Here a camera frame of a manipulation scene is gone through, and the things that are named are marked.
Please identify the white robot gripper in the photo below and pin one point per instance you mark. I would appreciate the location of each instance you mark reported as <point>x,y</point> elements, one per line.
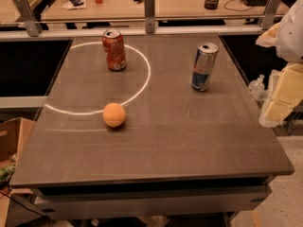
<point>293,32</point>

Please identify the orange fruit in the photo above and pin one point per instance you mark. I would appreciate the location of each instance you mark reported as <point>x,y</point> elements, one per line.
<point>114,115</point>

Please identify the clear plastic bottle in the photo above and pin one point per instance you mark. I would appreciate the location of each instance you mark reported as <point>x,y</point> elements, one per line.
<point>256,87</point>

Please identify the blue silver energy drink can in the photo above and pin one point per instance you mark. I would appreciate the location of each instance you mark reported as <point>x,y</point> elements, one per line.
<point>203,66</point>

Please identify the black mesh cup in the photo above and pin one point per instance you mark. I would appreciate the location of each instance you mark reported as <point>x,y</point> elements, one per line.
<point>211,4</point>

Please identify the red soda can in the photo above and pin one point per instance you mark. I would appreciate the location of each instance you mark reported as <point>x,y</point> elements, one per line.
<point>113,46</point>

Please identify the white paper on desk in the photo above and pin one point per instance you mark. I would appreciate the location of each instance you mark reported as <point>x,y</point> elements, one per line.
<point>69,6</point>

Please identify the cardboard box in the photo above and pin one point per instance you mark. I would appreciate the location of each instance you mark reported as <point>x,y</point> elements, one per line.
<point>14,135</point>

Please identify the right metal bracket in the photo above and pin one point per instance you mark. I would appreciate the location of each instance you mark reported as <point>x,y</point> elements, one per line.
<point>268,17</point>

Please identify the metal bracket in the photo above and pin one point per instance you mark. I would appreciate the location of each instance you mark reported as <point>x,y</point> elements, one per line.
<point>149,8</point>
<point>32,26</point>
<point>268,17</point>

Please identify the middle metal bracket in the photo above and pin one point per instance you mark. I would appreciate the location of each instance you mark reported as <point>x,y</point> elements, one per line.
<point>149,8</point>

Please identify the left metal bracket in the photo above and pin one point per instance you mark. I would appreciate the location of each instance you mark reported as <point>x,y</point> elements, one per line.
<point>32,26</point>

